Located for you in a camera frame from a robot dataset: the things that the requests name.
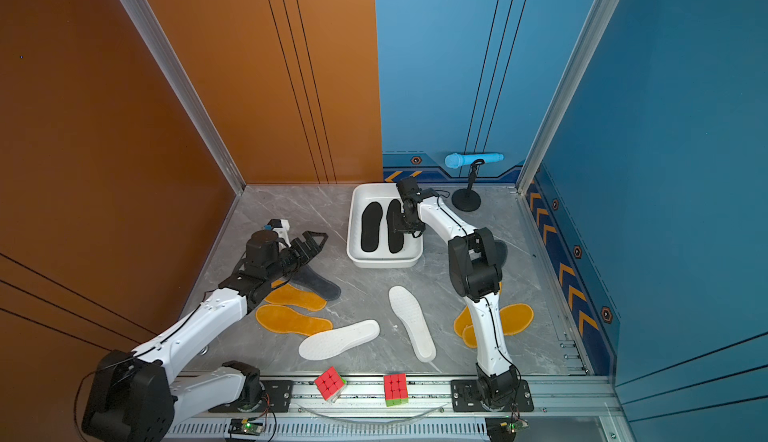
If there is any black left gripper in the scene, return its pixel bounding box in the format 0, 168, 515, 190
266, 231, 328, 286

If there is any black insole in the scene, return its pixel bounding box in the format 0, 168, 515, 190
386, 199, 404, 254
360, 201, 383, 253

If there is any dark grey insole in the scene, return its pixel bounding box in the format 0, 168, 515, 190
494, 239, 508, 268
291, 266, 341, 302

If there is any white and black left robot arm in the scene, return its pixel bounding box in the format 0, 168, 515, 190
74, 219, 328, 441

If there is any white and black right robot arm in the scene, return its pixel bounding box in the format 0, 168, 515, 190
394, 176, 521, 410

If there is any white rectangular storage box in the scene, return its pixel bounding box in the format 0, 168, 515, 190
347, 183, 423, 269

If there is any yellow insole upper left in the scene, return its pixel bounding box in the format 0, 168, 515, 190
264, 284, 327, 312

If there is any yellow insole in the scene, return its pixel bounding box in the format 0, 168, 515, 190
255, 305, 333, 337
264, 284, 327, 312
453, 307, 473, 338
461, 304, 534, 349

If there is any black microphone stand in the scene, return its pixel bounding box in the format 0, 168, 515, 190
451, 159, 485, 212

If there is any blue microphone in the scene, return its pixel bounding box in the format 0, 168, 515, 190
444, 153, 504, 169

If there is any yellow insole lower left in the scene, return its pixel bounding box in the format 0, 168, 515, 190
255, 305, 333, 337

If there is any white insole left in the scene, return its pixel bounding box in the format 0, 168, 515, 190
298, 319, 380, 361

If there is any white insole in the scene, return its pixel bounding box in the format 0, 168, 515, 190
298, 319, 380, 361
388, 286, 437, 363

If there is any white insole right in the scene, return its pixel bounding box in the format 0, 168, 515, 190
388, 286, 437, 363

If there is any yellow insole right inner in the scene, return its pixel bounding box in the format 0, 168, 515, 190
453, 307, 473, 338

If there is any left rubik's cube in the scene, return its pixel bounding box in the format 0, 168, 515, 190
314, 366, 347, 403

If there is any rubik's cube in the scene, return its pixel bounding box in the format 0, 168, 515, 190
314, 366, 347, 403
383, 373, 409, 407

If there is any yellow insole right outer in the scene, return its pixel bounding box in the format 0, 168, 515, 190
461, 304, 534, 349

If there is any right rubik's cube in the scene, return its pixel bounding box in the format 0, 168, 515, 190
383, 373, 409, 407

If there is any left green circuit board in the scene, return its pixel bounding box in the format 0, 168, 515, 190
227, 419, 264, 438

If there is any clear curved strip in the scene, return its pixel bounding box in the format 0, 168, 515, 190
298, 404, 445, 427

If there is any right circuit board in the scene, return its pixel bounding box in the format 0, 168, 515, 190
485, 418, 529, 442

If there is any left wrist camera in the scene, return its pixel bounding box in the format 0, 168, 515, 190
264, 219, 290, 247

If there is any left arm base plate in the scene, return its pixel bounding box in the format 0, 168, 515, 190
208, 379, 293, 415

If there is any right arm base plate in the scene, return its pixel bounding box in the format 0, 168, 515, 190
450, 379, 535, 413

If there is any aluminium front rail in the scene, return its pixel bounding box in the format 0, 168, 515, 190
160, 375, 634, 441

